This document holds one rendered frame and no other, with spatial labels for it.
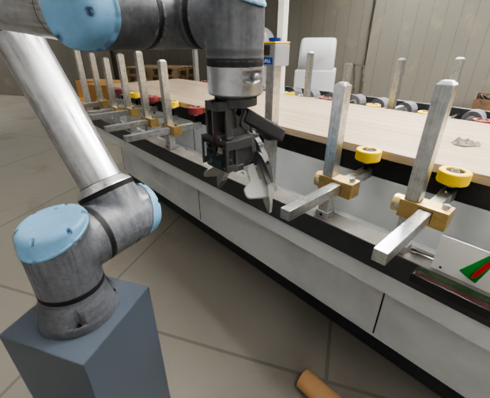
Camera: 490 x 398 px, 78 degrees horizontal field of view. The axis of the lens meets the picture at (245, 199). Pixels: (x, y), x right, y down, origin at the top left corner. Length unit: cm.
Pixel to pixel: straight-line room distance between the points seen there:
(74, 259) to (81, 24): 48
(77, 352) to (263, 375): 82
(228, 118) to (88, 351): 61
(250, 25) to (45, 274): 63
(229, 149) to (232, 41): 16
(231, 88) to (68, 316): 63
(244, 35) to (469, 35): 583
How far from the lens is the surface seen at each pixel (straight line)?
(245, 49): 48
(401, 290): 104
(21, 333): 95
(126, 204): 83
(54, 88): 91
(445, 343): 137
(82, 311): 84
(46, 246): 74
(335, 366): 151
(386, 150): 111
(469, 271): 91
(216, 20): 49
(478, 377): 141
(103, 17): 45
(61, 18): 48
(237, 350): 150
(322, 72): 448
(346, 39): 599
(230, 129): 51
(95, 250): 79
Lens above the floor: 122
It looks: 27 degrees down
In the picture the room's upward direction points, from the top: straight up
